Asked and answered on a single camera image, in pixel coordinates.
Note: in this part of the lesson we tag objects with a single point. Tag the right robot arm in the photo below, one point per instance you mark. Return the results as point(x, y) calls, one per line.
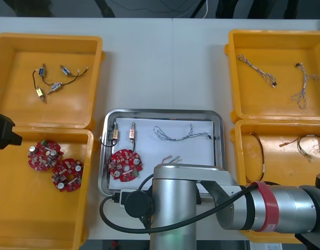
point(173, 208)

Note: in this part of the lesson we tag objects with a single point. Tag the yellow-orange plastic bin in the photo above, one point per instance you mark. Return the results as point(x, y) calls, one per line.
point(71, 109)
point(285, 161)
point(32, 213)
point(277, 99)

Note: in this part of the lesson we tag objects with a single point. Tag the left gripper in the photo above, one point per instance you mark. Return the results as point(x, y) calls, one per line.
point(2, 131)

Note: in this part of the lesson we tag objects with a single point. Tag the steel tray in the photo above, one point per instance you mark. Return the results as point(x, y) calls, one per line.
point(103, 166)

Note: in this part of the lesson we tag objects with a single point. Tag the white paper sheet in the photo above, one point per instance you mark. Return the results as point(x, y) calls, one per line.
point(175, 148)

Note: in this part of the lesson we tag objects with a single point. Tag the black stand leg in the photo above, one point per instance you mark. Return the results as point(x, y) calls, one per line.
point(197, 10)
point(105, 10)

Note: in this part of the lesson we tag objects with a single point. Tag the round red circuit board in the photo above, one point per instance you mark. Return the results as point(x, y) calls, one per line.
point(38, 159)
point(118, 159)
point(62, 169)

